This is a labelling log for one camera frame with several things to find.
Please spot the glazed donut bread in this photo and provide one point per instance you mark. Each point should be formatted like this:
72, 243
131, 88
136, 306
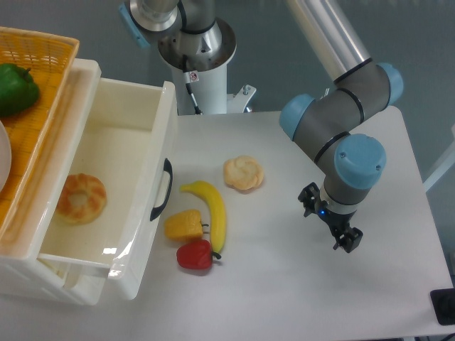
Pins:
82, 199

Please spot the white top drawer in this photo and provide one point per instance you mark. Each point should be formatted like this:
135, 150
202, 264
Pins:
128, 134

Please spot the black device at edge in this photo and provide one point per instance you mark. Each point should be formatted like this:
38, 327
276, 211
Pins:
443, 305

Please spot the yellow banana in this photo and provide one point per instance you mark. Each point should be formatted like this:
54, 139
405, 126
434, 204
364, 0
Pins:
218, 216

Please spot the green bell pepper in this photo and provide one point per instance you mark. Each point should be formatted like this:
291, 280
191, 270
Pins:
18, 89

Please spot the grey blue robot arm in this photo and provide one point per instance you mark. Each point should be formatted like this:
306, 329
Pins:
198, 46

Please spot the red bell pepper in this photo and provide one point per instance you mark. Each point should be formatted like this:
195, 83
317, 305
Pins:
196, 255

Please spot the round bread bun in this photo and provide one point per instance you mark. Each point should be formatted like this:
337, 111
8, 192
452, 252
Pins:
243, 173

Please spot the black drawer handle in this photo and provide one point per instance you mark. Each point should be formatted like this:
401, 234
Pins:
164, 191

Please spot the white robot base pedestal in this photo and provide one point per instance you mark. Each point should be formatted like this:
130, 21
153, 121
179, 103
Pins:
208, 91

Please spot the yellow bell pepper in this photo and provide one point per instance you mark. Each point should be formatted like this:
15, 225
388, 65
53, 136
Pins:
184, 226

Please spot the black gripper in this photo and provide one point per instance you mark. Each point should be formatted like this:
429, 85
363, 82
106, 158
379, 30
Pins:
347, 238

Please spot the white drawer cabinet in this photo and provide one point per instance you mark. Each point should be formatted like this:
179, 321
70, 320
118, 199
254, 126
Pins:
24, 271

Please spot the white plate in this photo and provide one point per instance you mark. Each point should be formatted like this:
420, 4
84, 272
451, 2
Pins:
5, 156

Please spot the orange plastic basket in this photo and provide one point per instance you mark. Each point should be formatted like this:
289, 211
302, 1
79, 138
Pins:
49, 57

